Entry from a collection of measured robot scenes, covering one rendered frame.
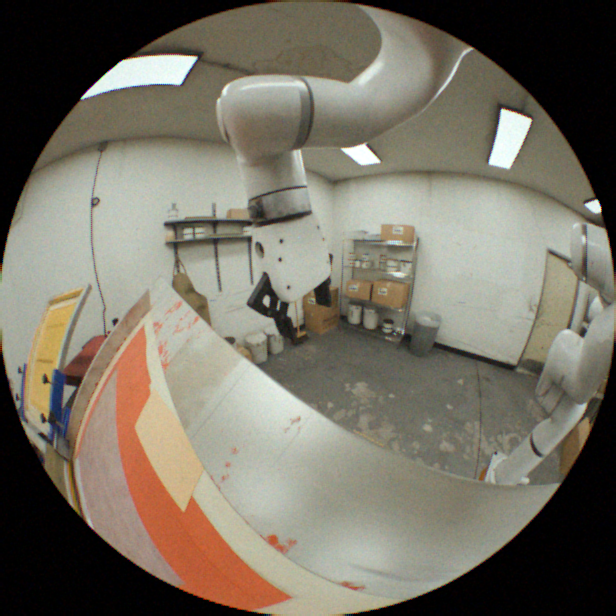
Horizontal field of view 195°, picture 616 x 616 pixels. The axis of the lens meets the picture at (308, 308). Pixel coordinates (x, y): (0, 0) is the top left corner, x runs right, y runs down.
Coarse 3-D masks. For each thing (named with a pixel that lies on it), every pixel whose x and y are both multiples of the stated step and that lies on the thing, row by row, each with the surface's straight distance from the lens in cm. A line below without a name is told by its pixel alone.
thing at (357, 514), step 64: (128, 320) 45; (192, 320) 12; (192, 384) 8; (256, 384) 6; (256, 448) 5; (320, 448) 5; (384, 448) 4; (256, 512) 6; (320, 512) 5; (384, 512) 5; (448, 512) 5; (512, 512) 6; (320, 576) 6; (384, 576) 6; (448, 576) 6
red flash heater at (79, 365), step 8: (104, 336) 181; (88, 344) 182; (96, 344) 172; (80, 352) 174; (88, 352) 165; (96, 352) 156; (72, 360) 169; (80, 360) 159; (88, 360) 151; (64, 368) 165; (72, 368) 155; (80, 368) 147; (88, 368) 139; (72, 376) 146; (80, 376) 137; (72, 384) 155; (80, 384) 144
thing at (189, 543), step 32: (128, 448) 22; (128, 480) 22; (160, 480) 16; (96, 512) 43; (128, 512) 24; (160, 512) 17; (192, 512) 13; (128, 544) 28; (160, 544) 19; (192, 544) 15; (224, 544) 12; (160, 576) 24; (192, 576) 17; (224, 576) 14; (256, 576) 12; (256, 608) 15
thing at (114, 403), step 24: (144, 336) 34; (120, 360) 40; (144, 360) 27; (120, 384) 32; (144, 384) 23; (96, 408) 44; (120, 408) 28; (96, 432) 39; (96, 456) 37; (96, 480) 37
